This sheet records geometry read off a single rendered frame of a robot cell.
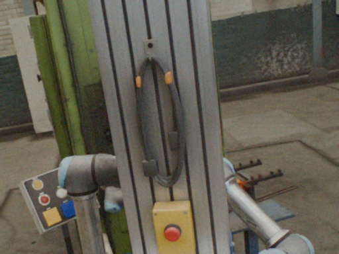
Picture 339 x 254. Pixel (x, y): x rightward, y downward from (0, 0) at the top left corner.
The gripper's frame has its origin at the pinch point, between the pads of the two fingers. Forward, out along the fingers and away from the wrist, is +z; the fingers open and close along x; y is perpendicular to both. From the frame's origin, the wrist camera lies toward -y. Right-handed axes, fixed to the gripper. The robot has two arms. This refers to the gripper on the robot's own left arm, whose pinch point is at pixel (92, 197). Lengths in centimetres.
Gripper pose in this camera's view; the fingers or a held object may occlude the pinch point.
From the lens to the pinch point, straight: 219.7
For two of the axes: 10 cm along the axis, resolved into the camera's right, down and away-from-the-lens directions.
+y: -4.3, -9.0, 1.2
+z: -4.1, 3.1, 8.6
